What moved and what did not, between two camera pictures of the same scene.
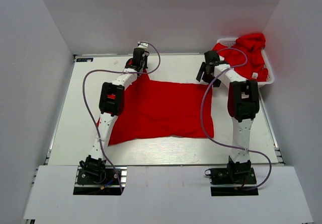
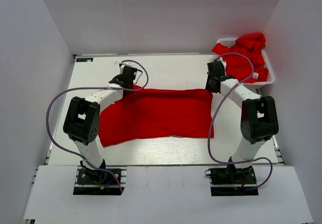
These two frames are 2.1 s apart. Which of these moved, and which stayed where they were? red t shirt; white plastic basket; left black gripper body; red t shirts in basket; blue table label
Moved: red t shirt; left black gripper body
Stayed: blue table label; red t shirts in basket; white plastic basket
